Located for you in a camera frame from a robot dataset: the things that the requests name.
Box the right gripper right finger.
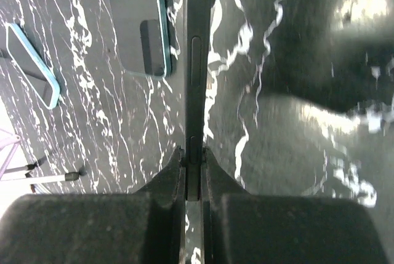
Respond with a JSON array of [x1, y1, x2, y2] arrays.
[[200, 148, 388, 263]]

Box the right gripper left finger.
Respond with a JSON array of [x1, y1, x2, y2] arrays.
[[1, 148, 186, 263]]

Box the dark phone blue edge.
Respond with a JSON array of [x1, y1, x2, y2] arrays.
[[109, 0, 172, 79]]

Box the blue phone on table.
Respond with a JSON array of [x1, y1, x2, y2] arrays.
[[5, 23, 60, 110]]

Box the tripod stand lilac black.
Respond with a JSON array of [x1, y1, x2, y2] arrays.
[[1, 129, 86, 185]]

